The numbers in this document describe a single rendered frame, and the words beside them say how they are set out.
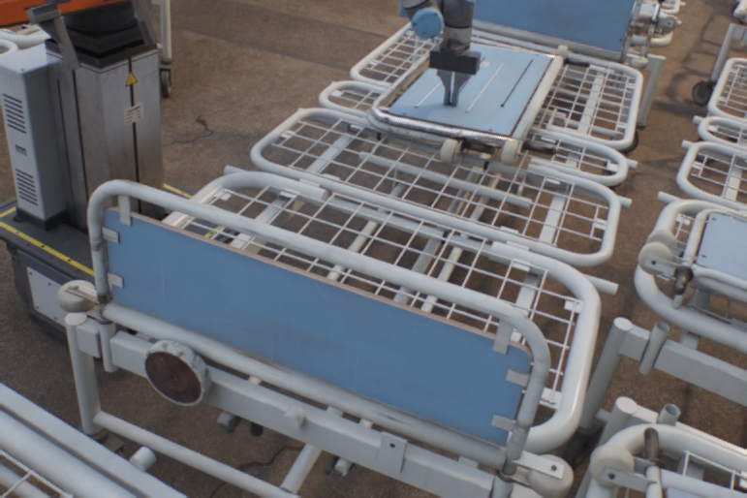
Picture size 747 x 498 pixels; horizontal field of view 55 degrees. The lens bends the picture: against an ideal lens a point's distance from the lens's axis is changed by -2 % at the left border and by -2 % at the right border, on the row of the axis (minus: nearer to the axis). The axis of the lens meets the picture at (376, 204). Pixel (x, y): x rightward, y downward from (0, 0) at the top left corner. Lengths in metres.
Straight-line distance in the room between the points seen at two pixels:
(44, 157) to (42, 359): 0.51
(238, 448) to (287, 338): 0.65
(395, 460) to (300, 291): 0.31
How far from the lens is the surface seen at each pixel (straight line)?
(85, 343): 1.41
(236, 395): 1.26
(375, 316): 1.04
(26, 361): 2.01
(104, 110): 1.69
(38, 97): 1.81
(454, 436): 1.13
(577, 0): 2.84
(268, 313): 1.12
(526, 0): 2.87
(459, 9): 1.91
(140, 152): 1.81
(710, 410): 2.16
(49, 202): 1.93
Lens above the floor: 1.36
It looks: 32 degrees down
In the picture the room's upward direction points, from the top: 8 degrees clockwise
